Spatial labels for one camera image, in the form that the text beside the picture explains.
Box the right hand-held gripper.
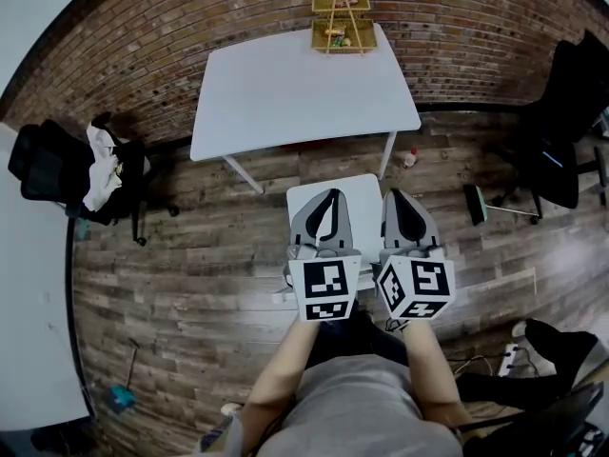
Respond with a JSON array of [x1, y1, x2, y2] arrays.
[[377, 188, 457, 324]]

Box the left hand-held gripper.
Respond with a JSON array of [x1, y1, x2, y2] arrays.
[[285, 188, 365, 324]]

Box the person's left forearm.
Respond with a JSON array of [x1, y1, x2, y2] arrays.
[[242, 320, 325, 421]]

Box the person's right forearm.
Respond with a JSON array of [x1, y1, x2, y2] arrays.
[[403, 320, 473, 428]]

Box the black mesh office chair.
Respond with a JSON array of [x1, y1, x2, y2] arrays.
[[7, 110, 181, 248], [492, 30, 609, 227]]

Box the green floor brush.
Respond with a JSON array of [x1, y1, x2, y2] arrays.
[[462, 183, 541, 228]]

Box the person's black trousers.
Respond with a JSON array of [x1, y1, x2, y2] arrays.
[[304, 308, 411, 371]]

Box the white table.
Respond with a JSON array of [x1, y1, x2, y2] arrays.
[[189, 22, 422, 196]]

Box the white power strip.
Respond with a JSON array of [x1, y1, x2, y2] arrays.
[[496, 343, 522, 378]]

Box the person's grey shirt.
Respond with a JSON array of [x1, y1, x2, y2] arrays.
[[223, 353, 465, 457]]

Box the white cloth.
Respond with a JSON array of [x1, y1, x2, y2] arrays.
[[82, 122, 126, 212]]

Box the large white desk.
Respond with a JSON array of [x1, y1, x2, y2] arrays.
[[0, 120, 92, 433]]

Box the gold wire basket rack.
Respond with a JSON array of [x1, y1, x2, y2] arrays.
[[310, 0, 380, 57]]

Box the blue dustpan with handle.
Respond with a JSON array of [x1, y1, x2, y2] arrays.
[[106, 338, 139, 414]]

